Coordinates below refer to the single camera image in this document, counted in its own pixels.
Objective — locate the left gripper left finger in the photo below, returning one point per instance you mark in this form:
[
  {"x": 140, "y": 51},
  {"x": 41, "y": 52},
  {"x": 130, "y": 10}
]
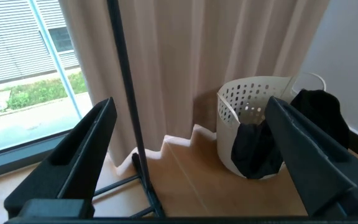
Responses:
[{"x": 79, "y": 174}]

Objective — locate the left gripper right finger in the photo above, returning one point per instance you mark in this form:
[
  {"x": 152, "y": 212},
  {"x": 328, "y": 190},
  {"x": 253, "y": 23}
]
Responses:
[{"x": 315, "y": 174}]

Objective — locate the heap of black clothes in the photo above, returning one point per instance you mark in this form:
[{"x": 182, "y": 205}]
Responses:
[{"x": 256, "y": 152}]

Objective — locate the white laundry basket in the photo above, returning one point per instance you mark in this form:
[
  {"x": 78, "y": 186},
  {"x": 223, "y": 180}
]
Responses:
[{"x": 225, "y": 146}]

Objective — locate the black clothes rack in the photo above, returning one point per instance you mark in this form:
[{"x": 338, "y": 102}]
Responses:
[{"x": 130, "y": 93}]

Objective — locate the beige curtain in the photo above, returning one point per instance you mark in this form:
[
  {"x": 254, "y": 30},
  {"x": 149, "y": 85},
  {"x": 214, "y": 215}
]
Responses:
[{"x": 197, "y": 56}]

